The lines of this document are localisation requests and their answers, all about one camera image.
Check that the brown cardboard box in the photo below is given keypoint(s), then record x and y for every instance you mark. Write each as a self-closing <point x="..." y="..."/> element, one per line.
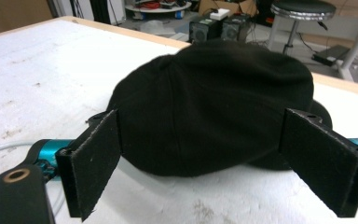
<point x="227" y="5"/>

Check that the round black stool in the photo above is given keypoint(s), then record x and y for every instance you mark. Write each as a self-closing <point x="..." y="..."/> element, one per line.
<point x="298" y="18"/>

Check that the flat black device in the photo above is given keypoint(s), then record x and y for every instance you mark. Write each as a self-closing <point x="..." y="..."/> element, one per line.
<point x="331" y="55"/>

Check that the small white box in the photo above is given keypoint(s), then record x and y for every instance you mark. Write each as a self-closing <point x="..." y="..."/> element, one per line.
<point x="220" y="13"/>

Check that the white table leg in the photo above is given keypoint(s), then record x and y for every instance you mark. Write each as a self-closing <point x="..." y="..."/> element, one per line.
<point x="357" y="46"/>

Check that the black cap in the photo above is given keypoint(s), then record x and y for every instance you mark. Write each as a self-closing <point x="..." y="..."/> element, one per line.
<point x="211" y="109"/>

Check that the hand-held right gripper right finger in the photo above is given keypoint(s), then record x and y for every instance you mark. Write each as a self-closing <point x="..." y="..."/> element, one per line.
<point x="326" y="161"/>

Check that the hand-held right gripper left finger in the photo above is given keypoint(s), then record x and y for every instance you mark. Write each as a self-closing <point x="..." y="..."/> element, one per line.
<point x="90" y="165"/>

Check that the black box with fan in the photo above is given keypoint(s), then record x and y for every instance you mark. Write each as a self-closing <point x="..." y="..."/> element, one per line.
<point x="203" y="29"/>
<point x="235" y="28"/>

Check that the round white wheeled platform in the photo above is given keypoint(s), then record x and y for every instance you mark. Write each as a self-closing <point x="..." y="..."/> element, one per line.
<point x="158" y="7"/>

